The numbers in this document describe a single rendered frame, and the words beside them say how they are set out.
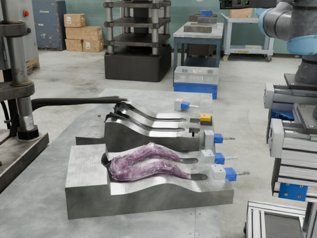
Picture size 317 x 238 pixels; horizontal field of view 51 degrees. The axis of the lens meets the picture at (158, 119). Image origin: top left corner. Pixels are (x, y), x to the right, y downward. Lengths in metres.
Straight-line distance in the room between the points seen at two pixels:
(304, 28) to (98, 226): 0.74
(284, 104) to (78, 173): 1.00
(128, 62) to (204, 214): 4.51
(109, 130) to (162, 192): 0.43
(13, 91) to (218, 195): 0.91
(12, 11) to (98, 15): 6.86
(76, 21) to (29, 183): 6.99
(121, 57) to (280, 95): 4.04
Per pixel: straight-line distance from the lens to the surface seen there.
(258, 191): 2.66
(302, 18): 0.85
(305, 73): 1.62
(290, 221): 2.08
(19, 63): 1.48
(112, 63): 5.47
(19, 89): 1.48
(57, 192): 1.15
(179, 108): 1.80
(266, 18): 0.98
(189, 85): 4.56
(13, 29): 1.44
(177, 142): 1.29
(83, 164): 1.06
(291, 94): 1.63
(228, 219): 2.34
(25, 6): 1.80
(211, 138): 1.41
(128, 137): 1.31
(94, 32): 7.93
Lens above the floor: 1.43
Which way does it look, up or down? 22 degrees down
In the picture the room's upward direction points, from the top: 1 degrees clockwise
